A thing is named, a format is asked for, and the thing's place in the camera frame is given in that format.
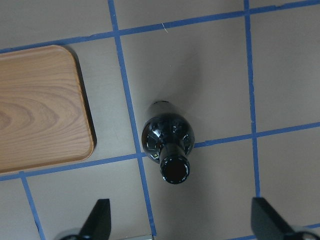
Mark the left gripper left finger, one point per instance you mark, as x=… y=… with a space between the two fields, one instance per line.
x=97 y=225

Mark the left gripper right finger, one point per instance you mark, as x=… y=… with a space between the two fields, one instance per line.
x=267 y=224

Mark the dark wine bottle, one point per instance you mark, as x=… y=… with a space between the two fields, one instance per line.
x=167 y=138

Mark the wooden tray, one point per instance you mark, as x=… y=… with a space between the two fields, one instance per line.
x=44 y=119

